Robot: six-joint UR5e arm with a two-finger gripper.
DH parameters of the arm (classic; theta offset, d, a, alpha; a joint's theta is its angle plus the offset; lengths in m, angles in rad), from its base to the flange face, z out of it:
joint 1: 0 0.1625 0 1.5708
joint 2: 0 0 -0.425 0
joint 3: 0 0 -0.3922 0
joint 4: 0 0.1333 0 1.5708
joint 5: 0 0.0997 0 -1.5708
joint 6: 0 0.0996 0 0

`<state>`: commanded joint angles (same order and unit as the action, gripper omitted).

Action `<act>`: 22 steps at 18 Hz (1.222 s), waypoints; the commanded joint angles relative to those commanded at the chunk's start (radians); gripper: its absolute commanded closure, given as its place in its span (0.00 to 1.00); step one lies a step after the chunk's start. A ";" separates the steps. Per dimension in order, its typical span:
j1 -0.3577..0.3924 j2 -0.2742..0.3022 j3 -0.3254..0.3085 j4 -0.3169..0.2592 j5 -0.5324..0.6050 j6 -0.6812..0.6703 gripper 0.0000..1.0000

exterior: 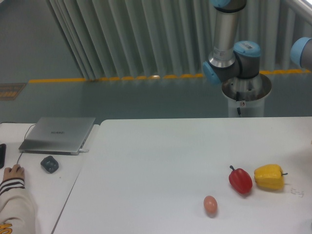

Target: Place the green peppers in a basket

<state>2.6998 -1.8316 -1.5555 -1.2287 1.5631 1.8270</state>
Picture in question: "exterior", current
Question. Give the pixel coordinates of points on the silver Huawei laptop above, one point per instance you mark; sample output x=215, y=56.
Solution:
x=58, y=135

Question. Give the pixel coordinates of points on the black phone at edge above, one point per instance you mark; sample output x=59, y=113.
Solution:
x=2, y=155

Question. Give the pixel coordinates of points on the red bell pepper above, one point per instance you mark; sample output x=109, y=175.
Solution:
x=240, y=180

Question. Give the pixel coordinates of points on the white pleated curtain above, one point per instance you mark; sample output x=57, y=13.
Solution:
x=134, y=38

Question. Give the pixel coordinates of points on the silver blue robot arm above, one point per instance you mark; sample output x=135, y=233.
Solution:
x=242, y=59

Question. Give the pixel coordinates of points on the small black plastic holder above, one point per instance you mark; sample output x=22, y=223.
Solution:
x=49, y=164

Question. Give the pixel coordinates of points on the person's hand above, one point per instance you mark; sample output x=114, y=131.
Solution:
x=13, y=173

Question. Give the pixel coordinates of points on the yellow bell pepper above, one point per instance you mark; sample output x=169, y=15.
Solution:
x=270, y=176

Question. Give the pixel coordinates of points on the brown egg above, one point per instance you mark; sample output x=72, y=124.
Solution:
x=210, y=204

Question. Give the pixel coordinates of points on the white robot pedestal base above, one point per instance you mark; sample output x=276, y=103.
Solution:
x=246, y=97

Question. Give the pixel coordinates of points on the striped cream sleeve forearm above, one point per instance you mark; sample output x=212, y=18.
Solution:
x=17, y=212

